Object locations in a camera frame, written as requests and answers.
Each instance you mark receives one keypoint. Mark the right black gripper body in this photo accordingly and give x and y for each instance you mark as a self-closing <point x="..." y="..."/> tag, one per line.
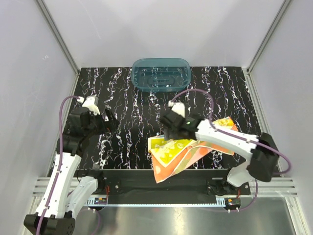
<point x="172" y="134"/>

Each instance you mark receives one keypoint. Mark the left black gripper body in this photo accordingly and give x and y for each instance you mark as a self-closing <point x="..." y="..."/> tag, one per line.
<point x="98" y="126"/>

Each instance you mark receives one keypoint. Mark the yellow patterned towel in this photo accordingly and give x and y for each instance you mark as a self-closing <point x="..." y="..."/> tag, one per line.
<point x="167" y="151"/>

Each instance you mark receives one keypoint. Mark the orange polka dot towel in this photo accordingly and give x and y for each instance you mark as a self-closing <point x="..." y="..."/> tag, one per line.
<point x="183" y="161"/>

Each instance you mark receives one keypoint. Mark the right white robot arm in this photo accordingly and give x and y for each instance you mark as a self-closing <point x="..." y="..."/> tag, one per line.
<point x="260" y="152"/>

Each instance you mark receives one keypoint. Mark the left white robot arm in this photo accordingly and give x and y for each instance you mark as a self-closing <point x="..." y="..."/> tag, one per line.
<point x="59" y="207"/>

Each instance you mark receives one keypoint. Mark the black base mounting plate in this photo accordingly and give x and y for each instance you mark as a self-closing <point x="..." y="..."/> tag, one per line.
<point x="192" y="186"/>

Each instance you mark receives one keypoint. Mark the teal plastic basin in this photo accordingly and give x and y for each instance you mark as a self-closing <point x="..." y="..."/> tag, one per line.
<point x="161" y="74"/>

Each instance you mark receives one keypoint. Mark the left connector board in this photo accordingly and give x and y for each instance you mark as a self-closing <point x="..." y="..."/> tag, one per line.
<point x="101" y="200"/>

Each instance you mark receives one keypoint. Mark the connector board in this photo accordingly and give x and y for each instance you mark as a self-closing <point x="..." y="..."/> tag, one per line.
<point x="101" y="200"/>
<point x="233" y="202"/>

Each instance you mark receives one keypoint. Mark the right connector board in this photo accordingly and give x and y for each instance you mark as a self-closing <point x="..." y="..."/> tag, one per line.
<point x="233" y="202"/>

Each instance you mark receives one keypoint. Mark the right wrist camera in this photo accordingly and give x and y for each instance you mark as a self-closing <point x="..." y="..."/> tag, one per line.
<point x="177" y="107"/>

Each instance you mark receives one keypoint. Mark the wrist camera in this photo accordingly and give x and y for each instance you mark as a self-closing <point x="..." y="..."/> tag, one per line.
<point x="91" y="102"/>
<point x="177" y="107"/>

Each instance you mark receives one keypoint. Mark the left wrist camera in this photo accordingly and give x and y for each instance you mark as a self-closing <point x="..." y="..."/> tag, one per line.
<point x="91" y="102"/>

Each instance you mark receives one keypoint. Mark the right aluminium frame post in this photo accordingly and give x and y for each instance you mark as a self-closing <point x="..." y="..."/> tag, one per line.
<point x="273" y="26"/>

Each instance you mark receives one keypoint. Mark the aluminium frame post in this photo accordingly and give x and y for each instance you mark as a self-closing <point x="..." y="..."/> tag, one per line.
<point x="57" y="35"/>
<point x="273" y="26"/>

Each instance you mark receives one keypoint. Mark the front aluminium rail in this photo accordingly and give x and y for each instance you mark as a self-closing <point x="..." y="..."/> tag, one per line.
<point x="278" y="187"/>

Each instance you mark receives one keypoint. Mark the left aluminium frame post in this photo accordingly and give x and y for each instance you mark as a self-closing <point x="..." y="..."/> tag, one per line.
<point x="57" y="35"/>

